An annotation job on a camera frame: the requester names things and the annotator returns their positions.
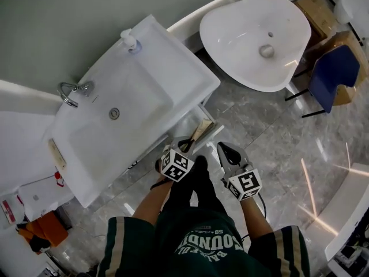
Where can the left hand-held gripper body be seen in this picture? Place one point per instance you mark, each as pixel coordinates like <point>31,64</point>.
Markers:
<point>176,166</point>

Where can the blue chair with black legs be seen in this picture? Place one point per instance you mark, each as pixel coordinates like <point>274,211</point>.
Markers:
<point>334,76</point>

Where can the large white oval basin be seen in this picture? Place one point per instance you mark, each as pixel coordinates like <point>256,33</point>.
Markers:
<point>248,33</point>

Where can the white round container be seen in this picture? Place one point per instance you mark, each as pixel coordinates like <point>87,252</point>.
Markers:
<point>344,10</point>

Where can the chrome sink drain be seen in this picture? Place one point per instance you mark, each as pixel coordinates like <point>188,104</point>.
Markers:
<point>114,113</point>

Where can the person's green printed shirt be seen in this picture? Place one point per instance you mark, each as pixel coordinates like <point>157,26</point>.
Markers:
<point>201,244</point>

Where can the brown cardboard box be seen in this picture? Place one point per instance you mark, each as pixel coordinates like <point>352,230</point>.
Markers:
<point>350,43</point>
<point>315,13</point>

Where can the tan item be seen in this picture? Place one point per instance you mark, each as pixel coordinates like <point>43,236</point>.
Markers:
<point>203,127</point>

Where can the white drawer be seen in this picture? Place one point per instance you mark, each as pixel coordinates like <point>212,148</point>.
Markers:
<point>188,120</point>

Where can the orange cloth bag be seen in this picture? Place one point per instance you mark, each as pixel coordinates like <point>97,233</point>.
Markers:
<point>47,231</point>

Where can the white rectangular sink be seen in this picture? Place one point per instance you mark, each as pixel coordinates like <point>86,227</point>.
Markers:
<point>138,97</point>

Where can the white soap pump bottle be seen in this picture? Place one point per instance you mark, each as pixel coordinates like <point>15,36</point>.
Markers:
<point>130,40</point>

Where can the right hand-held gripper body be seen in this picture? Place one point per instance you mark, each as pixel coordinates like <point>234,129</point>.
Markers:
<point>245,185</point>

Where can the red and white packet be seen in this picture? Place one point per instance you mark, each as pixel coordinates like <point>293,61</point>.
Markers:
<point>7,211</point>

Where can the white flat box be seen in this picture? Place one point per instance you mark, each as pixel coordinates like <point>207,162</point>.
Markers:
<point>43,193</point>

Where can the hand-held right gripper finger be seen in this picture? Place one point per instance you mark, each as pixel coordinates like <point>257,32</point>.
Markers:
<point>222,157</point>
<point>240,154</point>

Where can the person's left forearm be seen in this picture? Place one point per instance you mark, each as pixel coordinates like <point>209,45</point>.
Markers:
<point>152,203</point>

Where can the chrome faucet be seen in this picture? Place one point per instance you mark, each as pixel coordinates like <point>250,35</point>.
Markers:
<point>70,92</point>

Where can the person's right forearm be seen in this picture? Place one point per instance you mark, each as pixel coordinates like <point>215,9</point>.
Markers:
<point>258,221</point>

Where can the person's black trouser legs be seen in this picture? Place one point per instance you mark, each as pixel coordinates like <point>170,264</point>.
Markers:
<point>201,183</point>

